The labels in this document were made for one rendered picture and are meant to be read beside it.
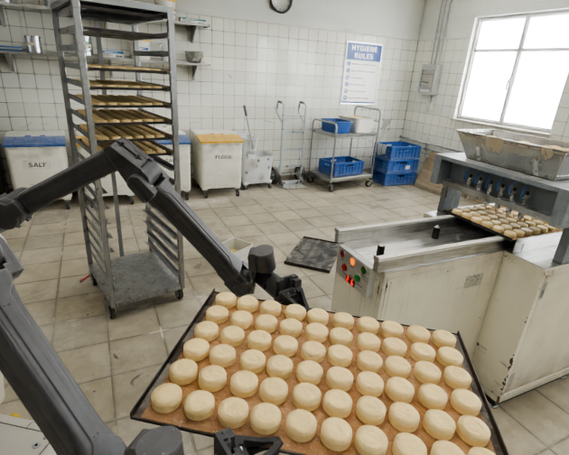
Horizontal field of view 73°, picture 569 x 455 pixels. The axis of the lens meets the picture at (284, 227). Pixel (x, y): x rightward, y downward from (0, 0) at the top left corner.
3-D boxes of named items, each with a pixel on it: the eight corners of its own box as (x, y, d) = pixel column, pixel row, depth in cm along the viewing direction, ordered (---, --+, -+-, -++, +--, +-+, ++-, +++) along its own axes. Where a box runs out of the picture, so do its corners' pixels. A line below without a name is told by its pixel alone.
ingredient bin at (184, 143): (146, 205, 451) (142, 138, 422) (141, 189, 504) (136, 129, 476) (193, 201, 473) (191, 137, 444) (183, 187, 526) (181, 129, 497)
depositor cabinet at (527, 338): (526, 297, 306) (561, 196, 274) (631, 356, 246) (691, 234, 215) (398, 332, 254) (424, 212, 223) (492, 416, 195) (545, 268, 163)
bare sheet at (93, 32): (165, 38, 208) (164, 34, 208) (83, 30, 186) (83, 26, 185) (131, 40, 252) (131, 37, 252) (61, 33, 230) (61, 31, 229)
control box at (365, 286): (341, 270, 180) (345, 243, 175) (372, 297, 160) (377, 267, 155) (334, 272, 179) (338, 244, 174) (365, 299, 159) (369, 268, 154)
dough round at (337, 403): (345, 395, 71) (347, 386, 70) (355, 418, 66) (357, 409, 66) (319, 397, 70) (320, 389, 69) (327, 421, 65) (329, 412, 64)
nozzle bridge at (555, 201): (464, 207, 236) (478, 152, 224) (592, 258, 176) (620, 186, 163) (423, 211, 223) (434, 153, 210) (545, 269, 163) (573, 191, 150)
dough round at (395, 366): (398, 360, 81) (400, 352, 80) (414, 377, 77) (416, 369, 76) (378, 365, 79) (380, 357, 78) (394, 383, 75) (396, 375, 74)
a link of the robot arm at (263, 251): (239, 275, 114) (234, 294, 106) (232, 242, 108) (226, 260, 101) (280, 273, 112) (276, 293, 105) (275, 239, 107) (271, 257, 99)
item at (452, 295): (419, 349, 239) (452, 214, 206) (464, 389, 210) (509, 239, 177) (321, 380, 211) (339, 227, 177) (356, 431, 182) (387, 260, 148)
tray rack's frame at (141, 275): (187, 297, 271) (175, 7, 204) (109, 320, 242) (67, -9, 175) (155, 261, 318) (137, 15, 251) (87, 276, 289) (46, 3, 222)
